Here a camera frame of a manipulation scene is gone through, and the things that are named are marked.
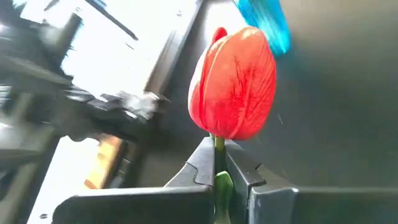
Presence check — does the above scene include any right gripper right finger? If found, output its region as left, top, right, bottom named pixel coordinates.
left=225, top=139, right=398, bottom=224

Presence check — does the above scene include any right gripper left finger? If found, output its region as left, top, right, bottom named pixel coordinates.
left=52, top=136, right=215, bottom=224

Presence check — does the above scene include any red artificial tulip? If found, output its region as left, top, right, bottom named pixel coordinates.
left=187, top=26, right=277, bottom=224

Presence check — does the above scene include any blue textured glass vase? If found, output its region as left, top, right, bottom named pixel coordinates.
left=232, top=0, right=292, bottom=57

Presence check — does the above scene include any wooden table side board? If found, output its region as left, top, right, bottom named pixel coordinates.
left=83, top=136, right=126, bottom=190

